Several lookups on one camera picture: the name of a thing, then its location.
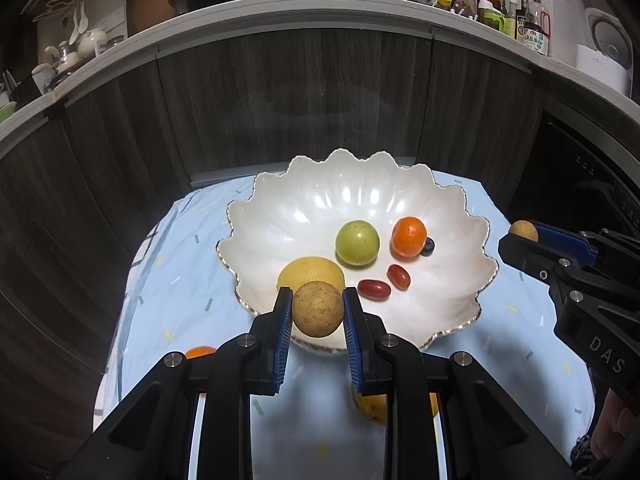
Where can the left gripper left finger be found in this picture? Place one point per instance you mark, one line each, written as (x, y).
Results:
(273, 331)

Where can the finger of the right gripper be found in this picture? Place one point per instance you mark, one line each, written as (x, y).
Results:
(532, 258)
(566, 242)

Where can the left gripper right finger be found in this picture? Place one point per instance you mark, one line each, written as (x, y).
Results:
(362, 331)

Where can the brown longan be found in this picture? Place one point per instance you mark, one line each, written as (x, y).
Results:
(317, 309)
(524, 229)

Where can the red grape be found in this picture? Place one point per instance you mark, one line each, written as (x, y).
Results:
(398, 276)
(374, 290)

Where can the small orange tangerine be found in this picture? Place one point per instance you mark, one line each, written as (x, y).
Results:
(408, 237)

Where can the dark blueberry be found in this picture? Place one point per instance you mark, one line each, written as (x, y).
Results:
(428, 247)

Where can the white kitchen countertop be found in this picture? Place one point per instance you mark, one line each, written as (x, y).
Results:
(248, 17)

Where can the person right hand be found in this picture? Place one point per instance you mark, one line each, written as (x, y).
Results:
(616, 423)

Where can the yellow mango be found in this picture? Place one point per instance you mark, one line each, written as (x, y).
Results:
(373, 407)

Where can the yellow lemon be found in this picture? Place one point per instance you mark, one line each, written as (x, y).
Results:
(310, 269)

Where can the large orange tangerine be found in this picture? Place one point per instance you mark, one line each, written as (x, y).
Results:
(199, 351)

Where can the green round fruit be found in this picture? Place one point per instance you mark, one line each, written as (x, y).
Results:
(357, 243)

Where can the light blue patterned tablecloth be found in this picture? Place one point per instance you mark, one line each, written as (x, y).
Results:
(179, 296)

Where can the white scalloped ceramic bowl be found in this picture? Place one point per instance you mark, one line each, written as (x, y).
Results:
(298, 212)

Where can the oil bottle white label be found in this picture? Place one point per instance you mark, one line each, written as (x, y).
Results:
(537, 27)

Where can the white teapot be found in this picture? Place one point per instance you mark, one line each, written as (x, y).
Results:
(89, 42)

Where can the green bowl on counter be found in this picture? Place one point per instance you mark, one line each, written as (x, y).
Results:
(7, 110)

